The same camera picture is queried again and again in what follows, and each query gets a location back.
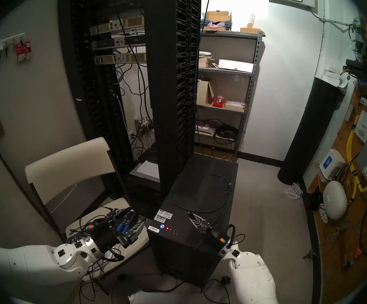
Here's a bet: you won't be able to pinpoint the black USB cable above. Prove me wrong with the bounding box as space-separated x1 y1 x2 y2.
169 159 234 216

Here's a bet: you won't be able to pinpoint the white folded bracket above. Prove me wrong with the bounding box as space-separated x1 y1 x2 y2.
283 182 303 200

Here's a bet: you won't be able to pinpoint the grey outlet box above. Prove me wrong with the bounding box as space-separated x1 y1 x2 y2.
134 117 154 134

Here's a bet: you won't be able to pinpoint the tangled black cable bundle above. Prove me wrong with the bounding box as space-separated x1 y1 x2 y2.
66 208 111 244

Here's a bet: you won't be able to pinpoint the black server rack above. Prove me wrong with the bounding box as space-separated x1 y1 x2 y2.
58 0 202 212

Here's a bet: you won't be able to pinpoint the white paper label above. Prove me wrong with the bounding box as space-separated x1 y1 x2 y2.
355 110 367 144

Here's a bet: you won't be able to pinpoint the coiled black cables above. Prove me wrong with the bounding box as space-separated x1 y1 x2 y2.
214 123 239 141

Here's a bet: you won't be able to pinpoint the red key tag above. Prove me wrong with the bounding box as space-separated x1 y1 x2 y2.
15 41 32 61

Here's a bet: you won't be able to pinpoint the thick yellow cable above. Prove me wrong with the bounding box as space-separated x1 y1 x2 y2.
346 115 367 201

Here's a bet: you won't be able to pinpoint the grey metal shelf unit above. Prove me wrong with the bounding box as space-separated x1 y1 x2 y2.
195 30 266 161

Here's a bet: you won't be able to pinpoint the small white box stack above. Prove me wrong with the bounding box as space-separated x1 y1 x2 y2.
323 69 349 88

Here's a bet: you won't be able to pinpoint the tall black cylinder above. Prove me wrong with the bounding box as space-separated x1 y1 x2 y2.
278 77 345 185

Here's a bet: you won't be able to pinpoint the white modem blue label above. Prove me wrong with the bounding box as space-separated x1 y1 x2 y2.
319 149 345 181

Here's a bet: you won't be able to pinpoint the white key hook rack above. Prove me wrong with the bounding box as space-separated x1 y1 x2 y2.
0 33 26 47

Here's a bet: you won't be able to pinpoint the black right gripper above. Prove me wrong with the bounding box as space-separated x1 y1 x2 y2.
188 211 232 249

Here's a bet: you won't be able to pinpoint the black network switch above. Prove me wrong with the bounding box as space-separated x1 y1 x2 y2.
344 59 367 82

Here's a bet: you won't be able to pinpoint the flat tan box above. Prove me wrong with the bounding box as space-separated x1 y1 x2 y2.
224 101 246 112

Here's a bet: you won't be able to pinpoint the white oval router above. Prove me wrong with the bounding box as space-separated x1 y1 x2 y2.
323 180 348 220

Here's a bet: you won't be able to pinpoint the gold faced rack server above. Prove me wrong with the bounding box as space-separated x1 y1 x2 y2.
89 17 146 35
95 53 147 65

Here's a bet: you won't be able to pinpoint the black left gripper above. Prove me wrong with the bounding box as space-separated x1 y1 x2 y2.
91 207 146 254

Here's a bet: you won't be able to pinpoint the cream folding chair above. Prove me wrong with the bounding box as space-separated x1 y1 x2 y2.
25 136 150 282

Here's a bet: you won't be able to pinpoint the white flat device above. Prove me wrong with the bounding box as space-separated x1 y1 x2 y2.
130 160 160 183

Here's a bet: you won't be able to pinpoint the black Dell rack server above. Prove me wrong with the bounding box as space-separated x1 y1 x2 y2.
92 35 146 50

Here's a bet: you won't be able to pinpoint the flat white box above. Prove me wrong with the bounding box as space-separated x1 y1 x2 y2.
218 59 254 73

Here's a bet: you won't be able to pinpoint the open cardboard box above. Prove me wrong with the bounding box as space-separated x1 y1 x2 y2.
197 80 214 106

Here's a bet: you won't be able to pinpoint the large cardboard box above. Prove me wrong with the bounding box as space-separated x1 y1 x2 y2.
205 11 231 31

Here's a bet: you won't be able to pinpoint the black blue audio mixer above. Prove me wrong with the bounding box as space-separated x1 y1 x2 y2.
107 210 139 234

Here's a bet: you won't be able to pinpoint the black workstation tower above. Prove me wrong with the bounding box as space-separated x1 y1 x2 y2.
147 153 239 288

